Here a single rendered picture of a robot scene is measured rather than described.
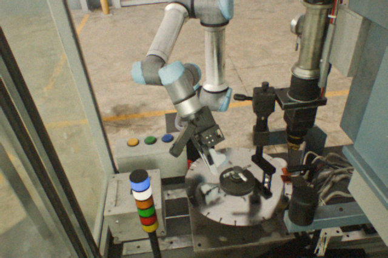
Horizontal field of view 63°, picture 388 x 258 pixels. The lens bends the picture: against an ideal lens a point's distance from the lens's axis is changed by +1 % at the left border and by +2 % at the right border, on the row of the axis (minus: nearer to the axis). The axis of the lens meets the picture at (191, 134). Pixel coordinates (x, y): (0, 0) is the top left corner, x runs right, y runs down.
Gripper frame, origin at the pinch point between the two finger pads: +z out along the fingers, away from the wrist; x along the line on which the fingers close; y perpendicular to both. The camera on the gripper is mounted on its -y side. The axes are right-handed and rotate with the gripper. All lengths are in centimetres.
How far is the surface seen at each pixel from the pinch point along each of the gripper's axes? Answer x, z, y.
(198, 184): 2.0, 1.6, -5.4
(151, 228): -11.3, 0.5, -23.4
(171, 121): 69, -10, 5
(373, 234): -18.7, 33.1, 30.6
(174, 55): 325, -49, 84
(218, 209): -7.8, 7.4, -4.7
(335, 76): 205, 49, 206
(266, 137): -9.7, -5.0, 16.6
